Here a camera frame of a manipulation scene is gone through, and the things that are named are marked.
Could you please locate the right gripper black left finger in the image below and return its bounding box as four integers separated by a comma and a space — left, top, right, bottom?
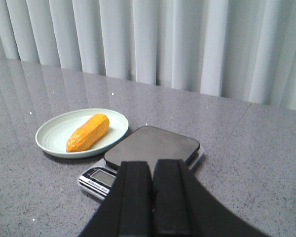
79, 161, 153, 237

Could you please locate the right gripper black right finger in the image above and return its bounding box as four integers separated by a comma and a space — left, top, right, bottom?
153, 159, 266, 237

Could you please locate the orange corn cob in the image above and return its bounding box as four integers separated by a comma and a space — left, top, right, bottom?
66, 114, 110, 153

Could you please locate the silver black kitchen scale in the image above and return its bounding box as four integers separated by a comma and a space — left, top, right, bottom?
77, 126, 204, 200

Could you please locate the pale green plate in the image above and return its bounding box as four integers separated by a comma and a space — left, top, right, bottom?
36, 108, 129, 158

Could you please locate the white pleated curtain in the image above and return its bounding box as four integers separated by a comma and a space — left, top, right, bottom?
0, 0, 296, 110

